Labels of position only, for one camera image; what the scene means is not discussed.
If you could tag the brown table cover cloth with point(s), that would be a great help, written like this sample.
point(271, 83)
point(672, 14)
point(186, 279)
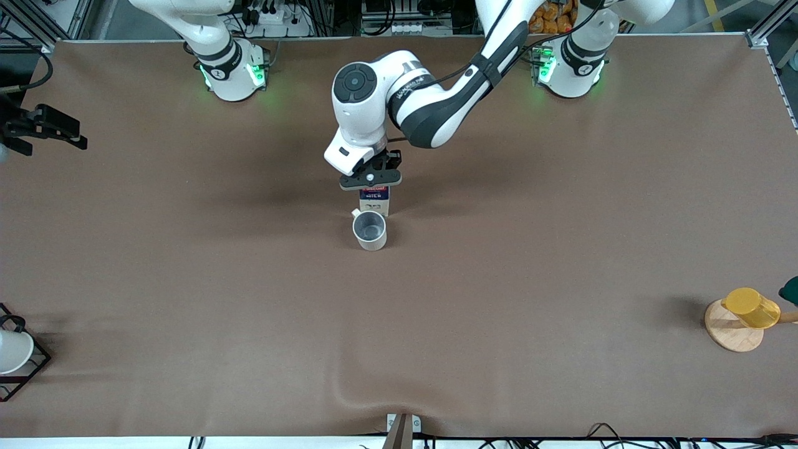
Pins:
point(499, 280)

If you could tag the long white power strip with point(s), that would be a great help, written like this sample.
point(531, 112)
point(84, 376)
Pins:
point(408, 28)

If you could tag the yellow cup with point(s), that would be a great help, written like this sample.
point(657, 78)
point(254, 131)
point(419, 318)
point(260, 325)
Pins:
point(751, 308)

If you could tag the white cup in rack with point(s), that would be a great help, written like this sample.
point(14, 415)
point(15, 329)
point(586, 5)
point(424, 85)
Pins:
point(12, 352)

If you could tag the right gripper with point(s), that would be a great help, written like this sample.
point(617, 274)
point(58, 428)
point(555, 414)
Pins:
point(38, 122)

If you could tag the aluminium frame profile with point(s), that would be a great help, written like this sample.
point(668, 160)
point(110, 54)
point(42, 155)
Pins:
point(764, 31)

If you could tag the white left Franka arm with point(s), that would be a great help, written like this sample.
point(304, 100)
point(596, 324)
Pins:
point(358, 118)

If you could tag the dark green cup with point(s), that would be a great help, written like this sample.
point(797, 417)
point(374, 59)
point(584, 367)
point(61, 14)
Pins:
point(790, 291)

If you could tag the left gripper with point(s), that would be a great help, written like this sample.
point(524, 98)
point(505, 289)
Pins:
point(392, 158)

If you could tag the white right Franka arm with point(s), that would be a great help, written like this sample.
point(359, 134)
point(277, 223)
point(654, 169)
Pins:
point(230, 81)

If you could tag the bag of orange snacks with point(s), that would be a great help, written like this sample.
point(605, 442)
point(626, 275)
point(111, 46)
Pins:
point(552, 19)

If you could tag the white power strip with plugs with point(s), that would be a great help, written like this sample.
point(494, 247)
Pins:
point(280, 28)

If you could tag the milk carton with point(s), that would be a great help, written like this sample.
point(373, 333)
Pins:
point(374, 199)

